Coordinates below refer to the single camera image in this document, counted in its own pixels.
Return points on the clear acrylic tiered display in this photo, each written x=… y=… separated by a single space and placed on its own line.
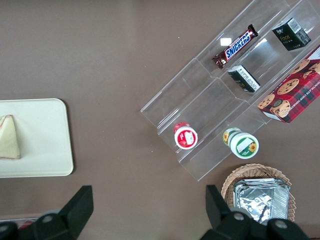
x=200 y=100

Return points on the triangular sandwich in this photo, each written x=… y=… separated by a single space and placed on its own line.
x=8 y=140

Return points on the red lid yogurt cup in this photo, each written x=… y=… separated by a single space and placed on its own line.
x=186 y=137

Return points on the green lid yogurt cup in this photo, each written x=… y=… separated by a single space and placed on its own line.
x=243 y=146

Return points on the light wicker basket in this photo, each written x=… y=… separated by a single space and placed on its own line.
x=252 y=171

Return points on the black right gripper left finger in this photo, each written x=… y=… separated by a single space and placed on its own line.
x=67 y=217

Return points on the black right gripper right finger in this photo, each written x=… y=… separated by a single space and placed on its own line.
x=220 y=220

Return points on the red plaid cookie box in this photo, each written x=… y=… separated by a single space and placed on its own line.
x=295 y=95

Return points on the beige plastic tray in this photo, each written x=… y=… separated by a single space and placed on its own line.
x=45 y=140

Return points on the stack of foil trays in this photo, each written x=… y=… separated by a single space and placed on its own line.
x=262 y=200

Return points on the black Face print carton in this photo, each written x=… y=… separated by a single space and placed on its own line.
x=290 y=35

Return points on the Snickers chocolate bar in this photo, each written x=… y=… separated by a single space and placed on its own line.
x=236 y=46

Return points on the black carton white text side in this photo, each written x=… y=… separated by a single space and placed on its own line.
x=243 y=78

